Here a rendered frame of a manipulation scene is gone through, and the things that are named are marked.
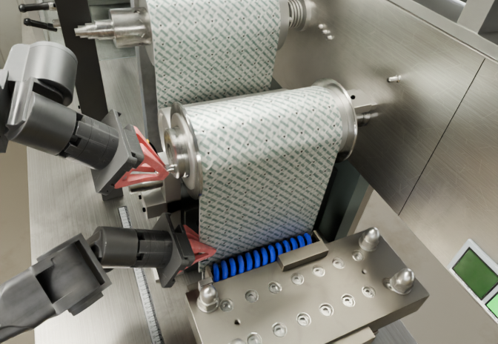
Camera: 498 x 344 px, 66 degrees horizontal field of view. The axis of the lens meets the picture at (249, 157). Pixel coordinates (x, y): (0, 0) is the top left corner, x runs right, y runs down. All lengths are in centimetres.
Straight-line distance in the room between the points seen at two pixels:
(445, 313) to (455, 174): 155
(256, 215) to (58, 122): 34
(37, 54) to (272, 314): 50
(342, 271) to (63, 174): 73
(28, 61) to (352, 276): 60
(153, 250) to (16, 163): 207
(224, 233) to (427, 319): 153
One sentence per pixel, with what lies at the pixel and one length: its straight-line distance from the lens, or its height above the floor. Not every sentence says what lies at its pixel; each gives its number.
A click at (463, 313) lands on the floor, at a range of 217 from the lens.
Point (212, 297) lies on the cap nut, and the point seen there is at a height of 107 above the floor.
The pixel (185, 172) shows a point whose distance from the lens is 55.
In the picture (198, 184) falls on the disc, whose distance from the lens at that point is 52.
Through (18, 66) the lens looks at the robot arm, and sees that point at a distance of 51.
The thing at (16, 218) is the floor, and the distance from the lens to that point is 229.
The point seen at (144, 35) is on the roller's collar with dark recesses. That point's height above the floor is 133.
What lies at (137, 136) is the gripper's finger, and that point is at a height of 130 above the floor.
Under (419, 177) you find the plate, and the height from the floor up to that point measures 123.
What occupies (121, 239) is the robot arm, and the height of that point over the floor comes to 118.
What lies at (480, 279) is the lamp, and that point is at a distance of 63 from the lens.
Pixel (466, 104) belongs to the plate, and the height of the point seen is 138.
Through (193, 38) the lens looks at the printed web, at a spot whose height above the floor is 134.
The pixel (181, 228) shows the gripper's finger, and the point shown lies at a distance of 62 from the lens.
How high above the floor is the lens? 163
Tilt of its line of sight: 41 degrees down
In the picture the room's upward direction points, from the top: 7 degrees clockwise
